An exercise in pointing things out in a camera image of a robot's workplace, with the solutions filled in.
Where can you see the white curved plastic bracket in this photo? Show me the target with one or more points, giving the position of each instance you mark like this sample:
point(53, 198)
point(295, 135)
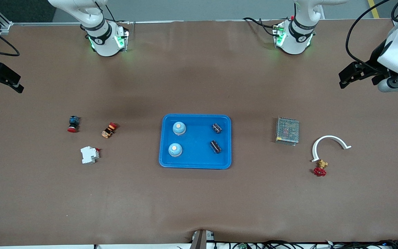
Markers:
point(330, 137)

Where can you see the blue plastic tray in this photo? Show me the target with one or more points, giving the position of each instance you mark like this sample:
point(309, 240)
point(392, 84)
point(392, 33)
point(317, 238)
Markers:
point(195, 155)

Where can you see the brass valve red handwheel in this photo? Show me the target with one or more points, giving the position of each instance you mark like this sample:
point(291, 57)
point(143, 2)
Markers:
point(320, 171)

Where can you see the orange red rotary switch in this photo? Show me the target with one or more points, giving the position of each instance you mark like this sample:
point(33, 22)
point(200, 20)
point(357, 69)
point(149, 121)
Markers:
point(109, 130)

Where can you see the blue dome bell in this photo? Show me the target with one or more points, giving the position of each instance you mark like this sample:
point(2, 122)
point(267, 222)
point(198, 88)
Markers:
point(175, 149)
point(179, 128)

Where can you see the red emergency push button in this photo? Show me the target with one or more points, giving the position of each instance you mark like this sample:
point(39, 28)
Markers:
point(73, 124)

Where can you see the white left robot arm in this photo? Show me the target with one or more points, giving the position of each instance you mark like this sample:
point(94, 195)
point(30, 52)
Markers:
point(297, 38)

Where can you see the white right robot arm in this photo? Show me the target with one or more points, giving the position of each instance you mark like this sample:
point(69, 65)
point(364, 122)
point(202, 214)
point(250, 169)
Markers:
point(102, 38)

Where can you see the dark brown electrolytic capacitor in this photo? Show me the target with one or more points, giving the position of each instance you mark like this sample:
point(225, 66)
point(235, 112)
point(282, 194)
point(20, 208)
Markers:
point(215, 146)
point(217, 128)

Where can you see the metal mesh power supply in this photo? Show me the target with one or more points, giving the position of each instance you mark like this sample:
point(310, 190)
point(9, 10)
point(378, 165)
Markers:
point(287, 130)

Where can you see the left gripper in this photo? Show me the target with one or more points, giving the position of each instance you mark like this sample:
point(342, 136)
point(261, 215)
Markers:
point(374, 63)

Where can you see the grey metal table bracket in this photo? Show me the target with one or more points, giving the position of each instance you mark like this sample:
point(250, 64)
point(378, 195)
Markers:
point(201, 240)

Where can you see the white circuit breaker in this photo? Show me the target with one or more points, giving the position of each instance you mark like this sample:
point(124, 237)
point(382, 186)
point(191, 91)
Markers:
point(89, 155)

